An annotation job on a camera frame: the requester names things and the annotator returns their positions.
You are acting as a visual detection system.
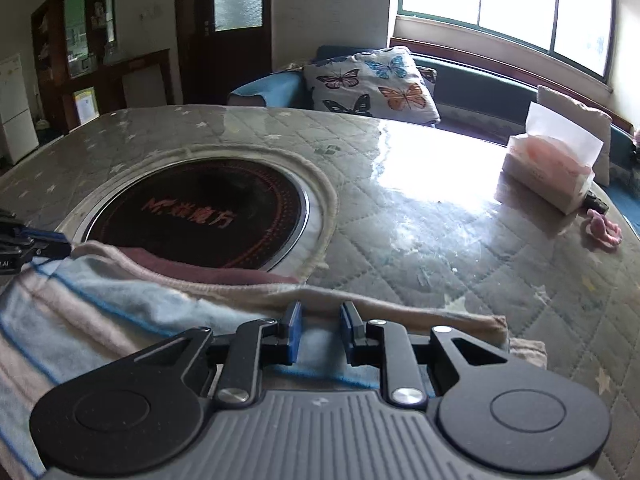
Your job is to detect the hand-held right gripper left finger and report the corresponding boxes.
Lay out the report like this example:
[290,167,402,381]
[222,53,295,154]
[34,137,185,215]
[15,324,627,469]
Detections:
[125,301,304,409]

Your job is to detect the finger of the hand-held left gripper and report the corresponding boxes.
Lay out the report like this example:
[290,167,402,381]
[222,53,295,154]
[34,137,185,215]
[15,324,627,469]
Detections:
[0,240,72,260]
[0,209,69,242]

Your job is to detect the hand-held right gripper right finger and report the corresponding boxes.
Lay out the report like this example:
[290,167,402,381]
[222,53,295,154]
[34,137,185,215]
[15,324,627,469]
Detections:
[340,301,521,407]

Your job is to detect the striped blue beige shorts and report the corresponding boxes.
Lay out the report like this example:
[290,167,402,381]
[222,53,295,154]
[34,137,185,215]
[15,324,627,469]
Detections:
[0,240,547,480]

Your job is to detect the white refrigerator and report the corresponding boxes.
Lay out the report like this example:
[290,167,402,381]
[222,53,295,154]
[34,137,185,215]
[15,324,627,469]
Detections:
[0,53,40,165]

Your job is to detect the yellow framed picture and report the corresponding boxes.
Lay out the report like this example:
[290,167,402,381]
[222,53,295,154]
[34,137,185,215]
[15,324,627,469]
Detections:
[73,86,99,126]

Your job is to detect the round black induction cooktop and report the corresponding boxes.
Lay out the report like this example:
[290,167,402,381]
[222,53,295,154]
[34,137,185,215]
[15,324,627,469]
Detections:
[62,145,341,281]

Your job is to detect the white panel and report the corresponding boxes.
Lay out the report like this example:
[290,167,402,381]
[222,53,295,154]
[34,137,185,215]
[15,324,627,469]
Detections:
[122,67,163,108]

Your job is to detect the dark wooden cabinet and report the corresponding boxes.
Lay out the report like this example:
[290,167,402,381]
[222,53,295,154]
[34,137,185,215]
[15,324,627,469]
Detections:
[31,0,173,133]

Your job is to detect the dark wooden door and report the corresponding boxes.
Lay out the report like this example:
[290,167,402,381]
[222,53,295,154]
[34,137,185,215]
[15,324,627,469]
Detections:
[175,0,273,107]

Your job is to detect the blue sofa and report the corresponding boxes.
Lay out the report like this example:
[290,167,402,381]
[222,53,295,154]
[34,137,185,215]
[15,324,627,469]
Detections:
[228,45,640,241]

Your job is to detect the butterfly print pillow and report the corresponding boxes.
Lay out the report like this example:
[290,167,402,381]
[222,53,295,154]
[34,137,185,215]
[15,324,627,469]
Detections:
[303,46,442,126]

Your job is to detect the white tissue box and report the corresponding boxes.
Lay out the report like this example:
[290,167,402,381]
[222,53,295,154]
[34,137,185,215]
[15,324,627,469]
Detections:
[501,101,604,215]

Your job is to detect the small pink cloth item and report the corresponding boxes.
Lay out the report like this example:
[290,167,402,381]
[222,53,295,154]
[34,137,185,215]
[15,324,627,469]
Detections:
[585,208,623,249]

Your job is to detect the black remote control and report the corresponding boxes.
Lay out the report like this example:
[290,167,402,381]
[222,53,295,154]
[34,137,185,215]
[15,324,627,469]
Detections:
[582,190,609,214]

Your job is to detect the beige cushion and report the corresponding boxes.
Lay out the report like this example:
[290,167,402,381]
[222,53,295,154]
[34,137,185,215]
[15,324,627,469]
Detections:
[536,85,613,187]

